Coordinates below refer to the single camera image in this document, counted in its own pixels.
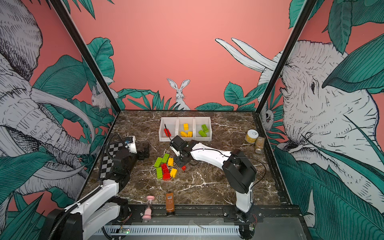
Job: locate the red lego brick long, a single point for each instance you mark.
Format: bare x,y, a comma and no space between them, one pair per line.
167,132

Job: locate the yellow tape roll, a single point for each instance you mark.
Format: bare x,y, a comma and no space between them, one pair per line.
251,136

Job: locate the white middle bin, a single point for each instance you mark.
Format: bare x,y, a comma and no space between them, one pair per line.
180,125

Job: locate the yellow lego long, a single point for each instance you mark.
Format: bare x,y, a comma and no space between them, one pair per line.
183,134

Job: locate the brown orange bottle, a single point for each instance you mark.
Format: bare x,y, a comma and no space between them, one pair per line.
170,204

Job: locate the brown spice jar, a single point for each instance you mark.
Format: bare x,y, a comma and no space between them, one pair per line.
259,145

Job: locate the white right bin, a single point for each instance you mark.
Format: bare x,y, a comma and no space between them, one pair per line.
199,121

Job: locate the red lego stack left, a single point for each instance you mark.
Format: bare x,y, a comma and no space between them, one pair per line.
166,173

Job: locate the pink hourglass timer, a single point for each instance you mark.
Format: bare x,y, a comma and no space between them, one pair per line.
148,211

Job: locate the white left bin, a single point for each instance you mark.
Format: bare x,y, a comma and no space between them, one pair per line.
171,124

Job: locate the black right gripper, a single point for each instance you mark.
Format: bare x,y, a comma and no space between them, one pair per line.
177,160

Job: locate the white bin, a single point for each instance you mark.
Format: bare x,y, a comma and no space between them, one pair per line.
199,121
171,124
180,125

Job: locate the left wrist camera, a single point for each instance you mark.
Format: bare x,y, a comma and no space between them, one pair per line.
130,144

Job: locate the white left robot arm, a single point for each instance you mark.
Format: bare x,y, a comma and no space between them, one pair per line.
82,219

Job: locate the white perforated rail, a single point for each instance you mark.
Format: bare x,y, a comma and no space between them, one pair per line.
179,230

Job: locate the black white checkerboard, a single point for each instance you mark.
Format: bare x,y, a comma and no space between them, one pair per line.
107,162

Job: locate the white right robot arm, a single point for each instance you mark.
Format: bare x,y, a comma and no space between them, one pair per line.
238,169

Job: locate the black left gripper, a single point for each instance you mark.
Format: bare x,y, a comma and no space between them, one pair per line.
145,151

